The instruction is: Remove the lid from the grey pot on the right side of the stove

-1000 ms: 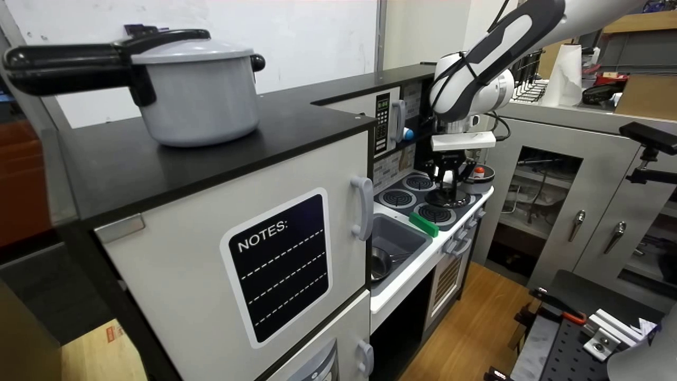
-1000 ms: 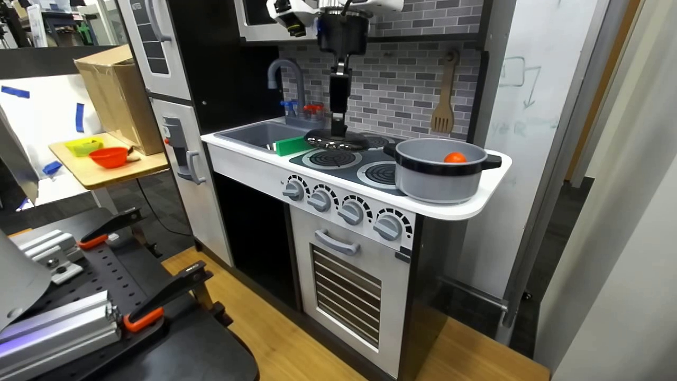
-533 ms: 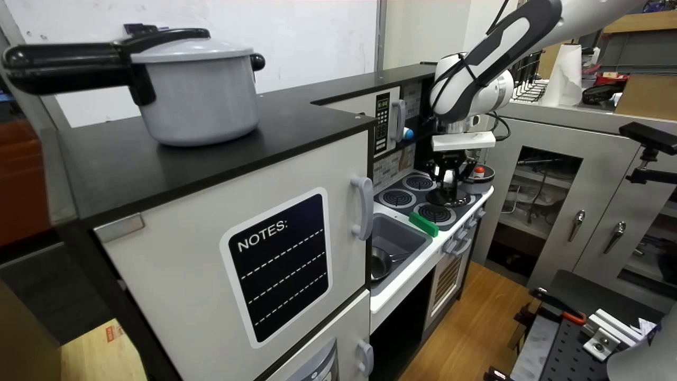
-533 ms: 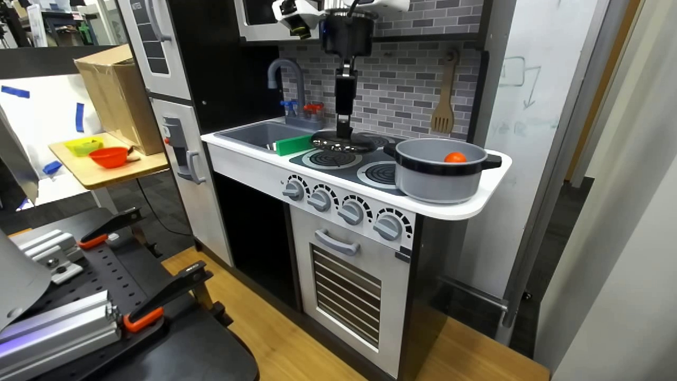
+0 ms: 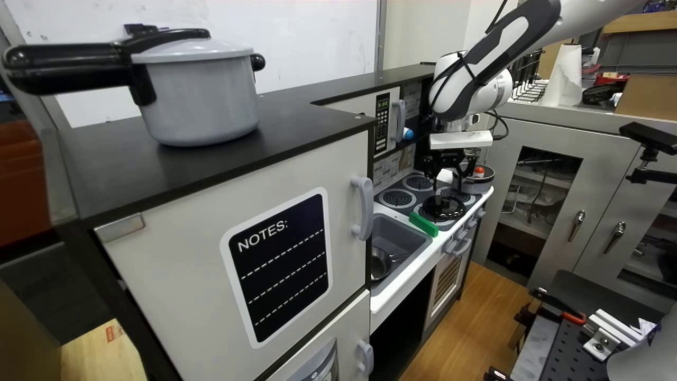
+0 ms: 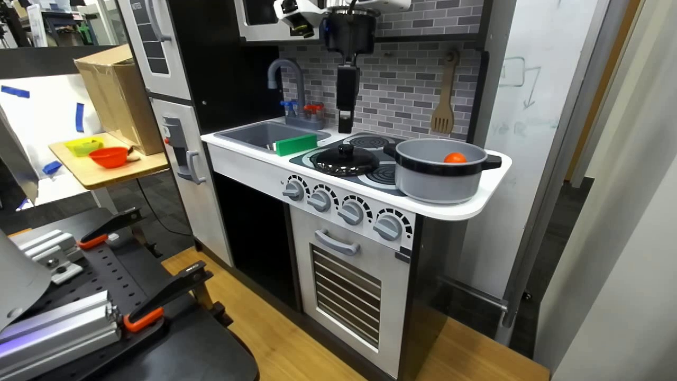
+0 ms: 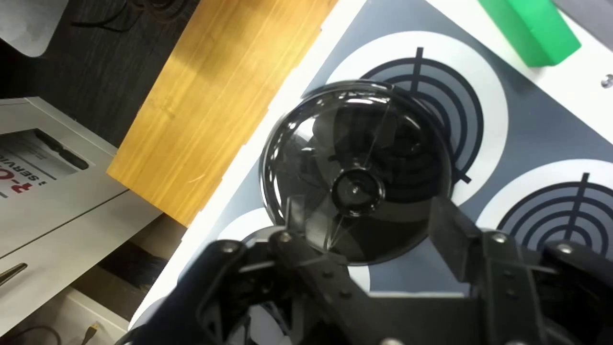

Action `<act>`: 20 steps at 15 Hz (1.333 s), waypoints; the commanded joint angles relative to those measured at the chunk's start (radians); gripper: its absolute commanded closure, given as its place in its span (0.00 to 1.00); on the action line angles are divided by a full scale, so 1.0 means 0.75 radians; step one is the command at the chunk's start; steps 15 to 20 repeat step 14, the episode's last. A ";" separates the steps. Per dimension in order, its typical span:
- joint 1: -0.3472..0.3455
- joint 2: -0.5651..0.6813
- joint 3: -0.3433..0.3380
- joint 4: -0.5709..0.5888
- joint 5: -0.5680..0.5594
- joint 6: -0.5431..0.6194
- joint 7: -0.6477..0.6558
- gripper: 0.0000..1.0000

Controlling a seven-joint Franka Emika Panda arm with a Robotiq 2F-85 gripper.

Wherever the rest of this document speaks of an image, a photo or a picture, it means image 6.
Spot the black glass pot lid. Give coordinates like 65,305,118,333
307,141,384,179

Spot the cardboard box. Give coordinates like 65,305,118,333
72,42,165,156

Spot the red bowl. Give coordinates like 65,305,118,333
88,143,137,171

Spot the green sponge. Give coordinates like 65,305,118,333
273,132,322,159

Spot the white toy oven door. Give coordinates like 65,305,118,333
289,205,413,381

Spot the grey stove knob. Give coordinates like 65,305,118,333
282,175,311,205
336,195,374,228
371,207,414,245
307,185,340,216

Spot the black clamp orange grip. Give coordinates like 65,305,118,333
118,261,216,337
77,205,144,255

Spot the grey metal cover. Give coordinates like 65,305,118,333
0,231,53,335

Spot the toy microwave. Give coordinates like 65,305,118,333
234,0,325,45

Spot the white toy kitchen unit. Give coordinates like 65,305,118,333
115,0,520,381

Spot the yellow green bowl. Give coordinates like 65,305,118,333
64,135,107,159

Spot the short silver profile piece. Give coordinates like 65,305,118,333
9,224,77,270

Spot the black perforated breadboard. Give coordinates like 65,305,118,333
0,207,261,381

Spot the grey toy pot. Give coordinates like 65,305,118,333
392,135,505,207

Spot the wooden side table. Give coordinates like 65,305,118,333
48,130,171,216

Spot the wooden spatula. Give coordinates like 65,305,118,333
430,46,463,137

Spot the grey fridge door handle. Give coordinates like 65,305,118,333
185,148,209,189
147,0,176,45

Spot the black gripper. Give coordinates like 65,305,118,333
320,4,384,135

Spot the grey toy sink basin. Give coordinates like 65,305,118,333
215,116,332,154

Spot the aluminium profile bar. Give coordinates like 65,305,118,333
0,288,126,381

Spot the large white board panel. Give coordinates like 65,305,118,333
451,0,612,346

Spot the grey toy faucet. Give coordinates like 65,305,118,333
264,57,328,132

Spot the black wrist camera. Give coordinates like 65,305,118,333
279,6,318,40

